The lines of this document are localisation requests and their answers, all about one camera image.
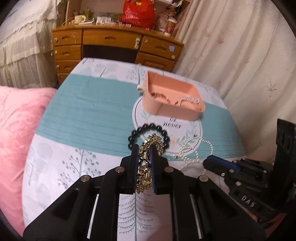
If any white pearl necklace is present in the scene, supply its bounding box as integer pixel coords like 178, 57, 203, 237
167, 135, 213, 172

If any gold chain necklace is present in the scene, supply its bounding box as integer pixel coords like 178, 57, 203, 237
135, 133, 164, 194

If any black bead bracelet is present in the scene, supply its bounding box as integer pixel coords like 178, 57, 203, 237
127, 123, 171, 153

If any red string bracelet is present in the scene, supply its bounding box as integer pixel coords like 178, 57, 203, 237
149, 91, 179, 105

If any pink plastic jewelry tray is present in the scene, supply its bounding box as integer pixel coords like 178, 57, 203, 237
137, 71, 206, 121

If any tree print tablecloth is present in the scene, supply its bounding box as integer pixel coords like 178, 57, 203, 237
21, 57, 247, 241

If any white floral curtain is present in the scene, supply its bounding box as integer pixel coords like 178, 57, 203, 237
174, 1, 295, 162

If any pink quilt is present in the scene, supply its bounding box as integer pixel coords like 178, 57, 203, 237
1, 86, 57, 235

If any red white paper cup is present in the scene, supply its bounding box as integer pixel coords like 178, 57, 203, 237
164, 17, 177, 36

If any wooden desk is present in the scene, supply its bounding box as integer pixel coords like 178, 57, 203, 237
52, 21, 184, 83

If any white lace cover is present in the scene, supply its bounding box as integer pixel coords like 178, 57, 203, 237
1, 1, 60, 89

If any red plastic bag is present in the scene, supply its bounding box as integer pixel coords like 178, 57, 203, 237
119, 0, 156, 29

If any cream mug on desk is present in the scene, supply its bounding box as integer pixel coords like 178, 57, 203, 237
74, 15, 86, 25

